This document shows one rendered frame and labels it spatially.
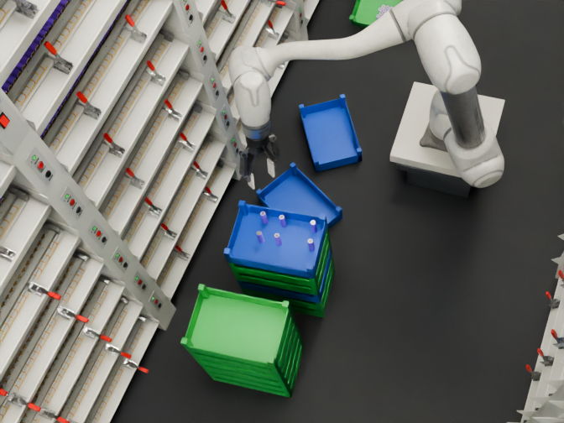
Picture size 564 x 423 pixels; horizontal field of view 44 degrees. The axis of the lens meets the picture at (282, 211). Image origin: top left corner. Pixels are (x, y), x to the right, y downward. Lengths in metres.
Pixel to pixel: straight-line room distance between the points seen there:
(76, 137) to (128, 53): 0.29
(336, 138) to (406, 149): 0.43
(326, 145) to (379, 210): 0.38
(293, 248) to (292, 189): 0.60
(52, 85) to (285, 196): 1.37
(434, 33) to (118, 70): 0.86
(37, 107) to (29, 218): 0.28
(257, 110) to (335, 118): 1.03
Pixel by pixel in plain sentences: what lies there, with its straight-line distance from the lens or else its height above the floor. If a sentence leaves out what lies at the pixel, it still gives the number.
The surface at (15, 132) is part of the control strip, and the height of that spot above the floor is 1.32.
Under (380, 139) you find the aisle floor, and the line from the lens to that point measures 3.01.
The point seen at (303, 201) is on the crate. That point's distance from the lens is 2.88.
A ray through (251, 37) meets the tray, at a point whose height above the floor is 0.49.
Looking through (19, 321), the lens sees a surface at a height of 0.88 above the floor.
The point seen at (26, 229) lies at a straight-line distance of 1.84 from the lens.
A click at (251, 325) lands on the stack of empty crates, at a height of 0.40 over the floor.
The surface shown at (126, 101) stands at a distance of 2.16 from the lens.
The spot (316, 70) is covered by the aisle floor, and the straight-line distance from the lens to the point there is 3.24.
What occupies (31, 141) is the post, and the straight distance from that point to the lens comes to 1.73.
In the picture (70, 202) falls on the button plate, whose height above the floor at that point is 0.99.
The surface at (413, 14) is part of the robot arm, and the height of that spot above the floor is 1.04.
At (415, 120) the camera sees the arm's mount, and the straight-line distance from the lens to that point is 2.77.
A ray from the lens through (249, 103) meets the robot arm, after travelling 2.07.
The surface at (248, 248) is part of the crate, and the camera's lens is 2.37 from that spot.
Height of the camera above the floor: 2.54
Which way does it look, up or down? 62 degrees down
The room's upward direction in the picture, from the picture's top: 16 degrees counter-clockwise
